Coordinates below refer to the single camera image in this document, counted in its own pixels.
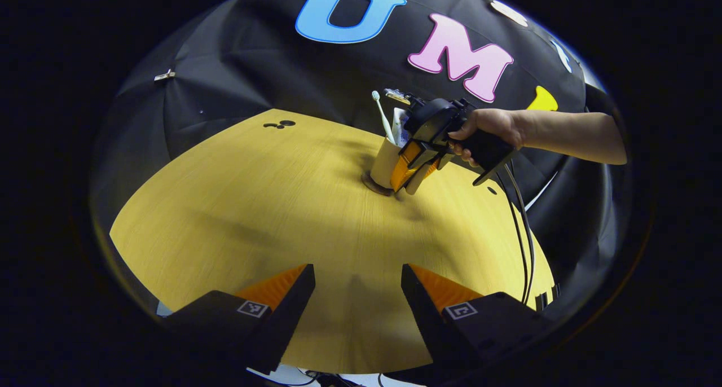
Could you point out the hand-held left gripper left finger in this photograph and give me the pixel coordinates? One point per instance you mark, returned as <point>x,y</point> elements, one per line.
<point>287,313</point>

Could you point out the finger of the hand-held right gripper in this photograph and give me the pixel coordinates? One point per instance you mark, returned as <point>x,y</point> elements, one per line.
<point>431,170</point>
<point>406,167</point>

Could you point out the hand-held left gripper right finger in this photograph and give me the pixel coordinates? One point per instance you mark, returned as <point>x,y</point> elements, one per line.
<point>420,313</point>

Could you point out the beige cup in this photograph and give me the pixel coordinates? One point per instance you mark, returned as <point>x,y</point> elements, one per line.
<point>383,164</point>

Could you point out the white toothpaste tube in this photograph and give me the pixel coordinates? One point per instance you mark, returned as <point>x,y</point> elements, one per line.
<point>399,124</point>

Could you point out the round brown coaster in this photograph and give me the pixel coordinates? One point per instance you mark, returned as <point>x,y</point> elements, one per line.
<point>372,187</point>

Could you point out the pale green toothbrush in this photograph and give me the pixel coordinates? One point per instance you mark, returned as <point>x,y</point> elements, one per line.
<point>383,119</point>

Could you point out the wooden desktop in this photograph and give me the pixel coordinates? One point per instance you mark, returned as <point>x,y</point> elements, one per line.
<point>282,218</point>

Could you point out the black backdrop cloth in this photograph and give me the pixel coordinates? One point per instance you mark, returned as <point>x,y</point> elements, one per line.
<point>254,65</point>

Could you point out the small metal clip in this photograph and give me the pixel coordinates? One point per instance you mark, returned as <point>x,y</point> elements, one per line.
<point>164,75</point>

